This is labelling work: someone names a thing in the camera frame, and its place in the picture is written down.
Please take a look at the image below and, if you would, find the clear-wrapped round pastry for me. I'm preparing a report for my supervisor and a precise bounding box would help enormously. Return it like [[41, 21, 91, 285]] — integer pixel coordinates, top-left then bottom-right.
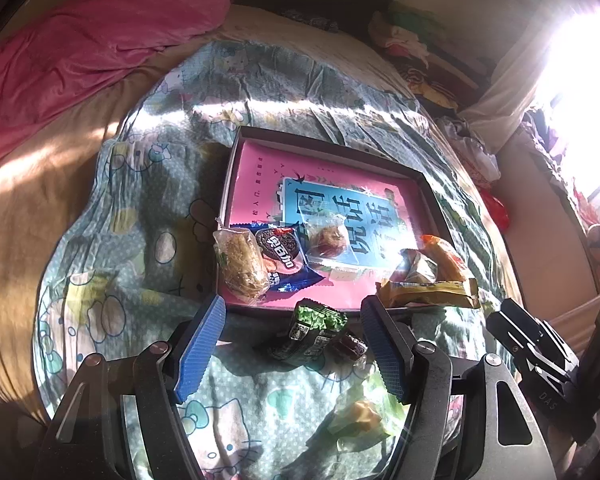
[[302, 212, 356, 268]]

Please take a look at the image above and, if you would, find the pile of clothes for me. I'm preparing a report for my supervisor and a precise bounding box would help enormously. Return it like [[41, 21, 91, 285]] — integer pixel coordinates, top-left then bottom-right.
[[367, 2, 486, 111]]

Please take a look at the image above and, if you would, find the silver wrapped snack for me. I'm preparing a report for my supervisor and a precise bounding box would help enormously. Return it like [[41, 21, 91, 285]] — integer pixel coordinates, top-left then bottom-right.
[[397, 249, 441, 286]]

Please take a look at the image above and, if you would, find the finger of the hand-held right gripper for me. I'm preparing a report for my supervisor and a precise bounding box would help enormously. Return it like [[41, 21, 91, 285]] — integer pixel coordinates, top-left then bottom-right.
[[486, 297, 579, 387]]

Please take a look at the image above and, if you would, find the beige curtain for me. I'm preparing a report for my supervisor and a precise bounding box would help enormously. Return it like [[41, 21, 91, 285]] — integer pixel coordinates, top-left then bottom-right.
[[460, 10, 581, 156]]

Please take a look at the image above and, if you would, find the pink blanket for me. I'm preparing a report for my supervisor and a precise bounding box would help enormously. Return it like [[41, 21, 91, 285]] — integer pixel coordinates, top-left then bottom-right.
[[0, 0, 232, 171]]

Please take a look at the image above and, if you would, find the brown pastry in clear wrapper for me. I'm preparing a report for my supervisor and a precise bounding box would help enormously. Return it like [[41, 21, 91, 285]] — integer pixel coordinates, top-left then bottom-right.
[[214, 217, 273, 303]]

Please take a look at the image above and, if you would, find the small dark red candy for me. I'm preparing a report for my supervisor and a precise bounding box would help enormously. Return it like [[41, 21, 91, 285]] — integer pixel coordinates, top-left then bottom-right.
[[330, 332, 368, 361]]

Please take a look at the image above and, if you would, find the clear-wrapped yellow cake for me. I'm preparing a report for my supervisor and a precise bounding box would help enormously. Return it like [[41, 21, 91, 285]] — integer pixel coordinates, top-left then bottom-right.
[[327, 372, 408, 453]]

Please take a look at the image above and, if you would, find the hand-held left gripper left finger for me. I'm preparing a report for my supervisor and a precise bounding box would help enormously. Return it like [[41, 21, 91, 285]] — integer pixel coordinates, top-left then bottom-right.
[[42, 294, 227, 480]]

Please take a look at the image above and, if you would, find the blue cookie packet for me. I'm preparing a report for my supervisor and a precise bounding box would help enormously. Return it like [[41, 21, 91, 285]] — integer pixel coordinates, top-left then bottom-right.
[[250, 225, 326, 293]]

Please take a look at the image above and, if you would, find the beige bed sheet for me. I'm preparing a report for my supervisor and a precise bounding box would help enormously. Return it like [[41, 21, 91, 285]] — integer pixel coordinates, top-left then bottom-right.
[[0, 5, 431, 421]]

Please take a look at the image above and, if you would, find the cartoon printed blanket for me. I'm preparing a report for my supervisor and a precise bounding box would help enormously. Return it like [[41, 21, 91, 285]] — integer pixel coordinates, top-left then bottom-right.
[[32, 40, 526, 480]]

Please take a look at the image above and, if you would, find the red plastic bag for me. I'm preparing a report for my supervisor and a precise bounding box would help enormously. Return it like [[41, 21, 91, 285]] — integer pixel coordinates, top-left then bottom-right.
[[480, 187, 511, 233]]

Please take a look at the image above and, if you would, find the long orange snack packet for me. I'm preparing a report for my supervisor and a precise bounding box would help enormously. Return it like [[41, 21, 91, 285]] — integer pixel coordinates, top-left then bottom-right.
[[420, 234, 473, 286]]

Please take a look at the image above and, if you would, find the dark patterned cloth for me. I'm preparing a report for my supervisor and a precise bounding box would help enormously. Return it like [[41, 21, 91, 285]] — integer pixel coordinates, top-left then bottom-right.
[[280, 7, 341, 33]]

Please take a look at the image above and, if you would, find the green pea snack packet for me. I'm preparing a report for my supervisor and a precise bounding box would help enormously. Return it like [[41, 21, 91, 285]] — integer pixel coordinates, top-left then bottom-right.
[[254, 297, 348, 363]]

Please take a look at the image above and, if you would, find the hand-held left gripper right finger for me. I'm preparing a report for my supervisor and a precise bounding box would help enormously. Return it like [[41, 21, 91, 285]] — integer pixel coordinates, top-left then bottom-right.
[[360, 296, 556, 480]]

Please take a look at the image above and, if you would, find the pink and blue book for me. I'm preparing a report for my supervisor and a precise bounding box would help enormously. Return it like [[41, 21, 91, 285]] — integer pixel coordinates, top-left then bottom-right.
[[227, 141, 423, 311]]

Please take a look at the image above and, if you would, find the white crumpled cloth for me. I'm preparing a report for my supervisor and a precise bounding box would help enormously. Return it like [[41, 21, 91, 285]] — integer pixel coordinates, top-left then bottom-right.
[[440, 117, 501, 186]]

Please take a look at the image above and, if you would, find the yellow snack packet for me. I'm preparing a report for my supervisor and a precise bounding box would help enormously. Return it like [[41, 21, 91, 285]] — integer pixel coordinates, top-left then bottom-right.
[[376, 279, 481, 310]]

